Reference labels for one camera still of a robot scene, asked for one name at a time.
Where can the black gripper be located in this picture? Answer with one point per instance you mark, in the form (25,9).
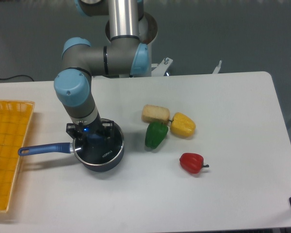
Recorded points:
(90,125)

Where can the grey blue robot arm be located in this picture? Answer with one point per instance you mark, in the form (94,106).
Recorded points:
(125,55)

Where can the dark blue saucepan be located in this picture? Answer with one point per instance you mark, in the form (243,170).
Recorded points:
(65,147)

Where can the beige bread loaf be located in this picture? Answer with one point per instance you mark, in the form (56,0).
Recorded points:
(153,113)

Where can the green bell pepper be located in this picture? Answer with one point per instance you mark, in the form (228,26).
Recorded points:
(156,132)

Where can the yellow woven basket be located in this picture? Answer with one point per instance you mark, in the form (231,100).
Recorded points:
(15,118)

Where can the yellow bell pepper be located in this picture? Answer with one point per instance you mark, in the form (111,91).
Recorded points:
(182,125)

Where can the red bell pepper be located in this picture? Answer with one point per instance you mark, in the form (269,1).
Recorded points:
(192,162)

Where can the white bracket with bolt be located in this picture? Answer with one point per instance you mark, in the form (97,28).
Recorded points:
(217,68)

